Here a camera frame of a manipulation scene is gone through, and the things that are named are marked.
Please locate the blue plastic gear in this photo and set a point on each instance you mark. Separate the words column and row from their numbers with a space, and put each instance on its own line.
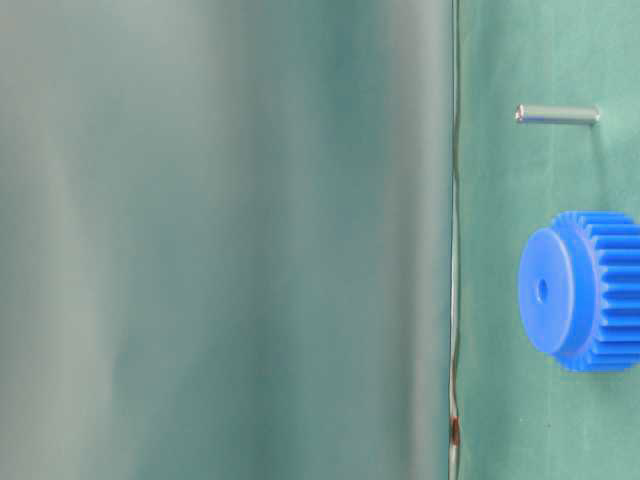
column 578, row 291

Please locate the green cloth mat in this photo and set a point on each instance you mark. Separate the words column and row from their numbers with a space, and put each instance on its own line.
column 522, row 416

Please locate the silver metal shaft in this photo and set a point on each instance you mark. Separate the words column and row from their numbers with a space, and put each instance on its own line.
column 561, row 115

